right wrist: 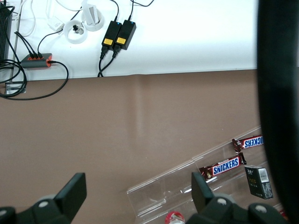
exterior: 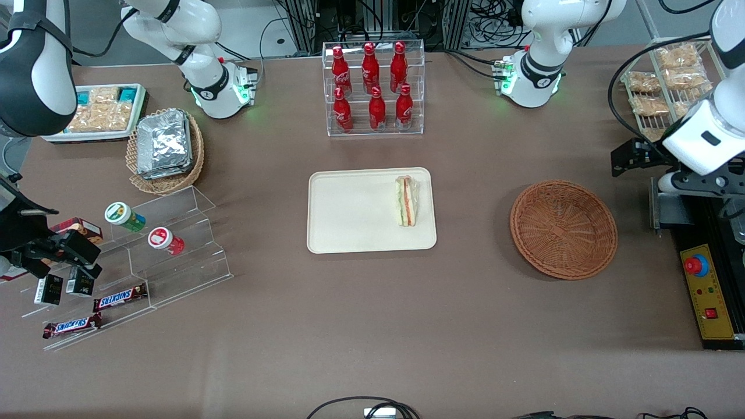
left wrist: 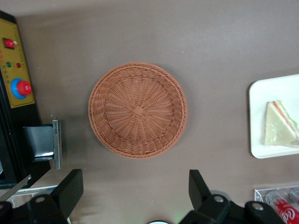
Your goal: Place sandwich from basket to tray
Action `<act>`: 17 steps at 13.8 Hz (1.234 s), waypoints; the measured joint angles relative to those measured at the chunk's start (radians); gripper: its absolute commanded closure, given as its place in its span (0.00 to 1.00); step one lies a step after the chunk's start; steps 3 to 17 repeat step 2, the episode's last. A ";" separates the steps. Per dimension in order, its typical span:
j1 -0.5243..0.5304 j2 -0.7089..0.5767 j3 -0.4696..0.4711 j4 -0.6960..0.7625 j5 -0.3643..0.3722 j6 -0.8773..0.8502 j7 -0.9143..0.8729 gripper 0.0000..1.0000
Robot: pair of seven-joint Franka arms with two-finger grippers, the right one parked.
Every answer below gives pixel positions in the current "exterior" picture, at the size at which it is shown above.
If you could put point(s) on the triangle sandwich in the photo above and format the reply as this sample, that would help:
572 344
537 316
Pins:
405 201

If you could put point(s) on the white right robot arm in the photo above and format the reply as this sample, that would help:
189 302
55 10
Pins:
174 23

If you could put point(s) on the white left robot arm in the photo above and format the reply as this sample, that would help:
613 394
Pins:
547 35

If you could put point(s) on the large brown wicker basket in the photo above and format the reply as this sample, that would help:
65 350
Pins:
563 230

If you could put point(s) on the white snack tray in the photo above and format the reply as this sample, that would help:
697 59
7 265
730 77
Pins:
87 138

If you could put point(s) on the small tan wicker basket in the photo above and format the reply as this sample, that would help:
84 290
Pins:
166 183

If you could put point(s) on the cream plastic tray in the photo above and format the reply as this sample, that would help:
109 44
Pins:
349 215

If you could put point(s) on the red brown carton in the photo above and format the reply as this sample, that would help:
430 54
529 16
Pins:
81 227

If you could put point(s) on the peanut brittle snack bag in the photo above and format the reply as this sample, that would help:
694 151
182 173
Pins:
655 135
650 106
685 78
678 56
642 82
687 107

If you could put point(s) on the small black box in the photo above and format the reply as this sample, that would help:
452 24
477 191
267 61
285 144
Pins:
48 289
80 286

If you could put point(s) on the green lidded can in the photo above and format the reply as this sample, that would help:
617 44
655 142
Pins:
119 214

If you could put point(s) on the Snickers chocolate bar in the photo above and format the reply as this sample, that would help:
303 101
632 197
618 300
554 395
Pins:
73 326
119 298

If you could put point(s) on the red lidded can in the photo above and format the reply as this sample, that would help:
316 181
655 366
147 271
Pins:
160 238

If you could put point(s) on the clear acrylic stepped stand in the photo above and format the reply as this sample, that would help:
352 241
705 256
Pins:
174 279

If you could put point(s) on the black control machine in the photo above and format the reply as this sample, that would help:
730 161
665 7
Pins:
710 230

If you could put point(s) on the clear plastic tub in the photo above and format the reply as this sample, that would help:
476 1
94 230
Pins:
734 224

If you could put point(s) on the red emergency stop button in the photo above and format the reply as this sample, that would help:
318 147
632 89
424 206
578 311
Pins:
695 265

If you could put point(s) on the brittle snack pack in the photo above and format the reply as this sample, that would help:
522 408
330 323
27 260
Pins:
119 114
105 94
87 119

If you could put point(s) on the silver foil bag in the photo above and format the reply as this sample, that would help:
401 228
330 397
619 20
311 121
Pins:
163 142

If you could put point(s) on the teal snack pack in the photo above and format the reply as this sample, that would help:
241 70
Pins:
129 93
83 97

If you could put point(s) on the yellow control panel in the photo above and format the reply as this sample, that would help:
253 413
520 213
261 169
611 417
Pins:
715 329

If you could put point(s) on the clear acrylic bottle rack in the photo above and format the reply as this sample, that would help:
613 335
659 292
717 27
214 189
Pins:
356 125

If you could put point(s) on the small white device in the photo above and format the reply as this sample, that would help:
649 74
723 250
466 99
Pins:
381 414

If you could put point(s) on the grey metal bracket plate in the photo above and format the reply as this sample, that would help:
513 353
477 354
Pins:
654 209

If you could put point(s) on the aluminium frame bar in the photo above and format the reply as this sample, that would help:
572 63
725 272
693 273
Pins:
647 17

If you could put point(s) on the red rocker switch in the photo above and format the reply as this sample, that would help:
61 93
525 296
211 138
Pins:
711 313

